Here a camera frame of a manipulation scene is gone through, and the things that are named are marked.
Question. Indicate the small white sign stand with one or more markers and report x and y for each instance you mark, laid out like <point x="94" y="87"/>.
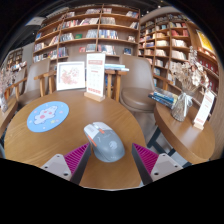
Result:
<point x="204" y="111"/>

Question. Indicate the stack of dark books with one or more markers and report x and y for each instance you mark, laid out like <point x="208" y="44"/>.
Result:
<point x="163" y="98"/>

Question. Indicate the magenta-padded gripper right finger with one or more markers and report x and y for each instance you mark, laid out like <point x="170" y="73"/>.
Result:
<point x="146" y="160"/>

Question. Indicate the round blue mouse pad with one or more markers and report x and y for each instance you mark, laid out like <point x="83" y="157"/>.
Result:
<point x="47" y="116"/>

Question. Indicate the brown armchair with wooden arms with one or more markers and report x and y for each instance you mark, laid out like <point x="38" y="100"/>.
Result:
<point x="136" y="86"/>
<point x="33" y="80"/>

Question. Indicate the vase with pink flowers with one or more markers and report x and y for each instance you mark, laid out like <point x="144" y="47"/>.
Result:
<point x="3" y="100"/>

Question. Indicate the white framed picture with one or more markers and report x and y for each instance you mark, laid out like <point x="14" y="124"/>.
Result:
<point x="70" y="76"/>

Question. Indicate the stack of pale books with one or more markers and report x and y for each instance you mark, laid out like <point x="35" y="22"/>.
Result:
<point x="115" y="67"/>

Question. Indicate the wide wooden book shelf unit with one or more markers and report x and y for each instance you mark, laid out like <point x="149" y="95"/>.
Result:
<point x="86" y="33"/>

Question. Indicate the white sign in wooden base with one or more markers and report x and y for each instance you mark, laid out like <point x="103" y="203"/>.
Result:
<point x="95" y="75"/>

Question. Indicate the round wooden side table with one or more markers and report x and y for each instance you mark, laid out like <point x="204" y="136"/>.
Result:
<point x="186" y="136"/>

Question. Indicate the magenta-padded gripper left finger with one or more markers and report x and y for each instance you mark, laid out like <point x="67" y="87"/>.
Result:
<point x="76" y="160"/>

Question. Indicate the small distant book shelf unit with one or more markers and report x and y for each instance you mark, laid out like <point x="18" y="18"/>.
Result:
<point x="15" y="60"/>

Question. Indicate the glass vase with dried flowers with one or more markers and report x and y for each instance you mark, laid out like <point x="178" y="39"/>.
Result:
<point x="182" y="106"/>

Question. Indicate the wooden table with vase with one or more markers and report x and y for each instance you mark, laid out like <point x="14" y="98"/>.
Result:
<point x="6" y="115"/>

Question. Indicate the grey computer mouse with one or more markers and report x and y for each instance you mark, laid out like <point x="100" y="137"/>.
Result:
<point x="106" y="145"/>

